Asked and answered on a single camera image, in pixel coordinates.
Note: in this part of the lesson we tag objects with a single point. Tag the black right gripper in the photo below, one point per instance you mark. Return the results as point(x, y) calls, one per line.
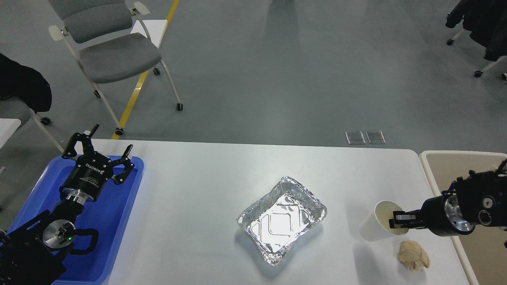
point(441, 215)

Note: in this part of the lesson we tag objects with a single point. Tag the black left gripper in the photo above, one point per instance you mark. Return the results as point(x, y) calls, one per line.
point(90, 176)

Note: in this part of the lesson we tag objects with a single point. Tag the white paper cup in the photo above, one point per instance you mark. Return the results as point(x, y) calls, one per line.
point(375, 226)

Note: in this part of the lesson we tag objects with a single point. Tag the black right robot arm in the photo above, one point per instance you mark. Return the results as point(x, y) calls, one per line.
point(479, 199)

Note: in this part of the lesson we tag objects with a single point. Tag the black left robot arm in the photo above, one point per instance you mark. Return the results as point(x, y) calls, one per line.
point(34, 253)

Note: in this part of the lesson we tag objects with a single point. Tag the crumpled brown paper ball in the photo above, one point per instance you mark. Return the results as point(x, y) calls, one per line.
point(412, 256)

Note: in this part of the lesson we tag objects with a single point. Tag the blue plastic tray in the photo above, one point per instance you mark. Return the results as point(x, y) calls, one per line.
point(108, 215)

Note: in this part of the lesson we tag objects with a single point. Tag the beige plastic bin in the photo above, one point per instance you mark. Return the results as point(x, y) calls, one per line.
point(483, 252)

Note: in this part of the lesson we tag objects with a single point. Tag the right metal floor plate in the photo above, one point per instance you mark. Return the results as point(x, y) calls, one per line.
point(376, 137)

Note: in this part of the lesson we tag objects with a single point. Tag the metal floor plate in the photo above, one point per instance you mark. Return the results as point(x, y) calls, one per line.
point(376, 137)
point(355, 137)

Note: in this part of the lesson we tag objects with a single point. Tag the white small table corner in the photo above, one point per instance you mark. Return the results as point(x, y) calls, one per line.
point(7, 128)

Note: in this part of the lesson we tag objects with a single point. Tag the left metal floor plate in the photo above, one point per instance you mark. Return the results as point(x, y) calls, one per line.
point(355, 137)

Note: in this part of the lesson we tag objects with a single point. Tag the black jacket on chair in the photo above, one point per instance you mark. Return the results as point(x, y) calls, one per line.
point(24, 83)

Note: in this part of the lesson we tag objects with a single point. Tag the grey office chair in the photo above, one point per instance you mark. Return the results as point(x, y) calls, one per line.
point(113, 60)

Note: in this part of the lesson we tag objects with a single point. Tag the aluminium foil tray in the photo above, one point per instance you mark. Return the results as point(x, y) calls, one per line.
point(280, 217)

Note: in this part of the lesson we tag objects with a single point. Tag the white board on floor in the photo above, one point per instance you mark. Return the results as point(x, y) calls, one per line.
point(155, 27)

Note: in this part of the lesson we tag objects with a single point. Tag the chair with dark jackets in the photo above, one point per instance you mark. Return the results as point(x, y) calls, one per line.
point(486, 22)

